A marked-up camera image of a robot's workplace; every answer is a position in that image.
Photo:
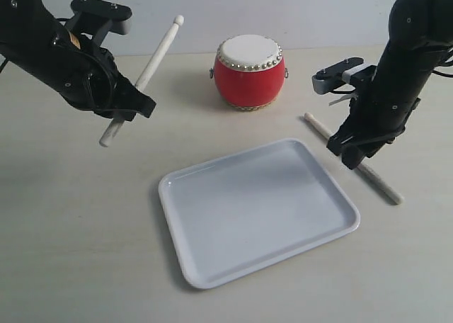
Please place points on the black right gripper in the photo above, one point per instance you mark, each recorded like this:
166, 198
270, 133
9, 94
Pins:
384, 99

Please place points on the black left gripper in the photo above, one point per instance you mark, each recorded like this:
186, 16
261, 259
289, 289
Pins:
85, 75

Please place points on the white wooden drumstick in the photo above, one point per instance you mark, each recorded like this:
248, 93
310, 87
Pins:
141, 83
369, 174

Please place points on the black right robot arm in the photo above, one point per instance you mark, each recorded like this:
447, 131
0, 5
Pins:
420, 40

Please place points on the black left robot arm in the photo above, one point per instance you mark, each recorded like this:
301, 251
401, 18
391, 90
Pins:
20, 19

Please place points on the small red drum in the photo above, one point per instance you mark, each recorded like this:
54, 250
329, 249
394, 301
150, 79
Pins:
249, 71

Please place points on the white rectangular plastic tray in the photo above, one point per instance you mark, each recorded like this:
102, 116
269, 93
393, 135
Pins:
238, 214

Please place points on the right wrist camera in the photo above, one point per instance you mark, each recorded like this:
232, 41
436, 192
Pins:
338, 76

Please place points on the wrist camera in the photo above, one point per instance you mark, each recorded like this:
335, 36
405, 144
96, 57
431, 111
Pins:
98, 18
338, 76

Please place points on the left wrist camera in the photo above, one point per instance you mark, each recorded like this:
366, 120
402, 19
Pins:
98, 18

